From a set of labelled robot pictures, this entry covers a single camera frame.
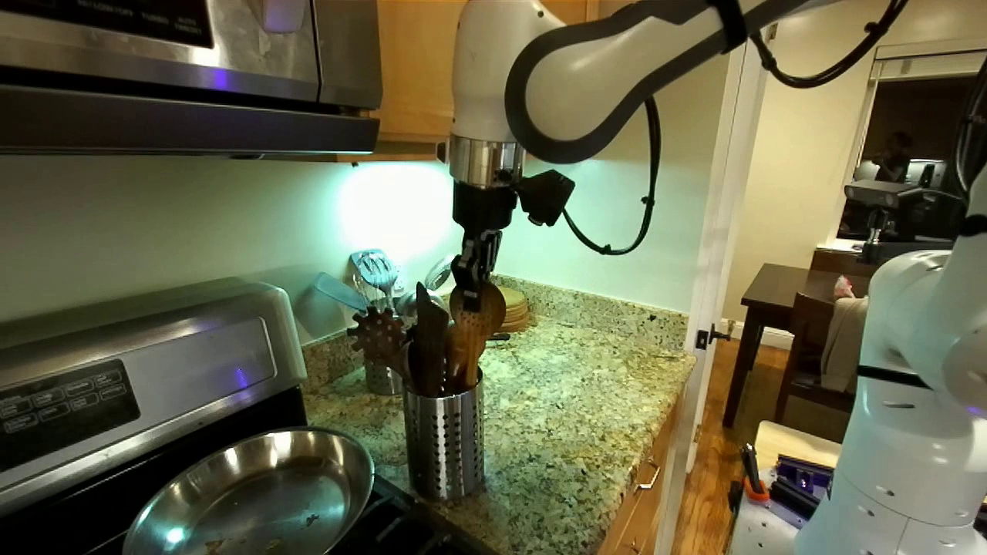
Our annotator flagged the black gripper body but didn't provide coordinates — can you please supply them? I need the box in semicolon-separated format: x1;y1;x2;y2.
455;181;517;262

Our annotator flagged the wooden spoon with holes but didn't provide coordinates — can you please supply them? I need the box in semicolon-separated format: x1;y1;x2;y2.
441;282;508;396

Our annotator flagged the dark wooden spatula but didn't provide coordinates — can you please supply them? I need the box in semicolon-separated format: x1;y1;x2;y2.
410;282;455;398

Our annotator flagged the grey plastic slotted spatula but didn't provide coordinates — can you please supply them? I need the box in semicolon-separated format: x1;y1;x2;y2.
346;248;401;301

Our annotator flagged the small steel utensil holder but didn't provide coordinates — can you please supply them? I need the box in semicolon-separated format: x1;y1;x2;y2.
360;351;410;401

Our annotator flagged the perforated steel utensil holder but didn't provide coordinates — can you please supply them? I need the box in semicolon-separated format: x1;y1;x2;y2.
401;367;486;503

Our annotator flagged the dark wooden side table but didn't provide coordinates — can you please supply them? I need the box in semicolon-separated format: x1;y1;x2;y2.
722;262;814;429

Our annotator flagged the wooden base cabinet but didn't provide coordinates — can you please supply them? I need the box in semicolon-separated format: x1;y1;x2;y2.
594;380;702;555

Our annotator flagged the steel frying pan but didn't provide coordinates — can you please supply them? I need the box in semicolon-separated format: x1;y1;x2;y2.
119;427;378;555

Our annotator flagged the dark wooden chair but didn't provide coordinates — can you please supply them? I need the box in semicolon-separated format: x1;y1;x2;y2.
773;271;873;427

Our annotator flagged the stainless steel microwave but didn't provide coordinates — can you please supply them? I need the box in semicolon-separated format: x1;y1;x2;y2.
0;0;386;158

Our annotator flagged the stainless steel gas stove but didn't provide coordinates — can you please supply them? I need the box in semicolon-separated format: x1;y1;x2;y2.
0;274;498;555

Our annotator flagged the cluttered background desk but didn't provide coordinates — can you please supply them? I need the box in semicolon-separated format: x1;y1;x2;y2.
836;151;972;262

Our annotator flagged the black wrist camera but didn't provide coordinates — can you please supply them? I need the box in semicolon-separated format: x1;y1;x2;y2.
515;167;579;229

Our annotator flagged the wooden wall cabinet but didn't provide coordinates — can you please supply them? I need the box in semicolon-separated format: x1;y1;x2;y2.
374;0;467;165

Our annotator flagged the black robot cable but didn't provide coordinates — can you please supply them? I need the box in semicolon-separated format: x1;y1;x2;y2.
557;0;913;259

